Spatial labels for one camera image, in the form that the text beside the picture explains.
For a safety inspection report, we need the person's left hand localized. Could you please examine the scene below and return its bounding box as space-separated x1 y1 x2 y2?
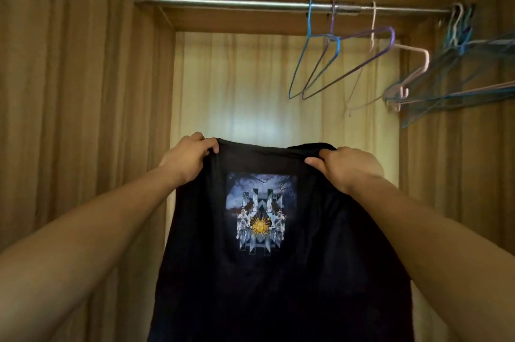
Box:
159 131 220 188

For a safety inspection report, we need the wooden wardrobe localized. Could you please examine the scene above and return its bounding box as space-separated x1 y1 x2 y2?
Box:
0 0 515 342

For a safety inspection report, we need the purple wire hanger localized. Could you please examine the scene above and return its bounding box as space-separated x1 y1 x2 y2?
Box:
301 1 396 101

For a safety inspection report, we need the person's left forearm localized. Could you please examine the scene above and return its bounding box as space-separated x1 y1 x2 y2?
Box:
0 165 178 342

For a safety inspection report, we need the person's right forearm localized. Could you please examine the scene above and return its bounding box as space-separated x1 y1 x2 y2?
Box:
348 176 515 342

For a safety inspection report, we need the blue wire hanger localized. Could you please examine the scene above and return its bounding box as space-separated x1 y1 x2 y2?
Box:
288 0 342 100

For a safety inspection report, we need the metal hanging rod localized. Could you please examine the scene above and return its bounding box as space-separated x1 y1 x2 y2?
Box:
124 0 452 17

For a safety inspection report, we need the bunch of wire hangers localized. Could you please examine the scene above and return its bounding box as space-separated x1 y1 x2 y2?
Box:
382 2 515 129

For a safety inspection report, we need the person's right hand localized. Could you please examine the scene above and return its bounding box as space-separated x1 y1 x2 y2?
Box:
304 146 385 196

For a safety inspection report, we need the black graphic t-shirt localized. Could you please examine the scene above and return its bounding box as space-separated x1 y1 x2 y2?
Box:
146 138 415 342

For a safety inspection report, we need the pink wire hanger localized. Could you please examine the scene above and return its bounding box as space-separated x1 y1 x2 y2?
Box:
345 1 430 114

